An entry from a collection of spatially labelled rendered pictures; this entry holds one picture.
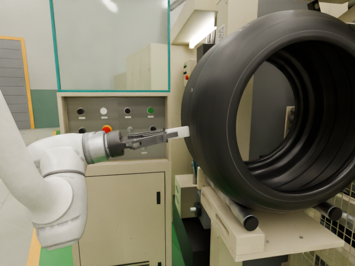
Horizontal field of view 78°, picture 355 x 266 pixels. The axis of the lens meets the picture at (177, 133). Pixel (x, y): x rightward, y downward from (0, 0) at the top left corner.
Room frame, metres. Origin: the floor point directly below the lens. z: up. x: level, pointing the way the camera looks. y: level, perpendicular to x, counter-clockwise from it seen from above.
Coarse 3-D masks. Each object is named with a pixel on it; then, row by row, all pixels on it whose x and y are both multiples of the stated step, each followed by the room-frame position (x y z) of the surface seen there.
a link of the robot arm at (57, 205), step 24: (0, 96) 0.35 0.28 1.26; (0, 120) 0.34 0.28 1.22; (0, 144) 0.34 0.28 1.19; (24, 144) 0.38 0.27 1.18; (0, 168) 0.35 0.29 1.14; (24, 168) 0.37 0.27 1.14; (24, 192) 0.37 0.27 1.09; (48, 192) 0.41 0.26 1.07; (72, 192) 0.46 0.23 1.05; (48, 216) 0.41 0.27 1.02; (72, 216) 0.44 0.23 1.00; (48, 240) 0.41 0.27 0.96; (72, 240) 0.43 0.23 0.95
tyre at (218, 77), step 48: (240, 48) 0.56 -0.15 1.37; (288, 48) 0.86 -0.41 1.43; (336, 48) 0.61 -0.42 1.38; (192, 96) 0.63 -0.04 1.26; (240, 96) 0.54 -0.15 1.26; (336, 96) 0.82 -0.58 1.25; (192, 144) 0.63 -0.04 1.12; (288, 144) 0.90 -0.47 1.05; (336, 144) 0.78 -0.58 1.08; (240, 192) 0.56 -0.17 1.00; (288, 192) 0.59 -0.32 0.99; (336, 192) 0.61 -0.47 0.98
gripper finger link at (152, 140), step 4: (148, 136) 0.60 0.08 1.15; (152, 136) 0.59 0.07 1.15; (156, 136) 0.59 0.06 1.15; (160, 136) 0.60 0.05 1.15; (132, 140) 0.57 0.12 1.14; (136, 140) 0.57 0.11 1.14; (140, 140) 0.58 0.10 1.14; (144, 140) 0.58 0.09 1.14; (148, 140) 0.59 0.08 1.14; (152, 140) 0.59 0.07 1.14; (156, 140) 0.59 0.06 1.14; (160, 140) 0.60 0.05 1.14; (164, 140) 0.60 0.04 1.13; (140, 144) 0.58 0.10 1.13; (144, 144) 0.58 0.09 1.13; (148, 144) 0.58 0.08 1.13; (152, 144) 0.59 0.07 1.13; (136, 148) 0.57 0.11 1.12
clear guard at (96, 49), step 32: (64, 0) 1.09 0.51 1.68; (96, 0) 1.12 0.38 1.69; (128, 0) 1.14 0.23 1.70; (160, 0) 1.17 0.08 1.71; (64, 32) 1.09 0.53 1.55; (96, 32) 1.12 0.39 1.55; (128, 32) 1.14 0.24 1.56; (160, 32) 1.17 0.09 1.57; (64, 64) 1.09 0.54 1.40; (96, 64) 1.11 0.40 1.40; (128, 64) 1.14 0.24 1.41; (160, 64) 1.17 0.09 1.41
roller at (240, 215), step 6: (210, 180) 0.86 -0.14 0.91; (216, 192) 0.79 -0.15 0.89; (222, 198) 0.72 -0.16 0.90; (228, 198) 0.69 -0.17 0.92; (228, 204) 0.67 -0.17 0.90; (234, 204) 0.65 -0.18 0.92; (240, 204) 0.64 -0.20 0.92; (234, 210) 0.63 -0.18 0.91; (240, 210) 0.61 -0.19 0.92; (246, 210) 0.60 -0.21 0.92; (240, 216) 0.59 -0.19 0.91; (246, 216) 0.57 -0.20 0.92; (252, 216) 0.57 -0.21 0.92; (240, 222) 0.58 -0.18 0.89; (246, 222) 0.56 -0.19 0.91; (252, 222) 0.56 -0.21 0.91; (258, 222) 0.57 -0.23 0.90; (246, 228) 0.56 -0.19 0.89; (252, 228) 0.56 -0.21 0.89
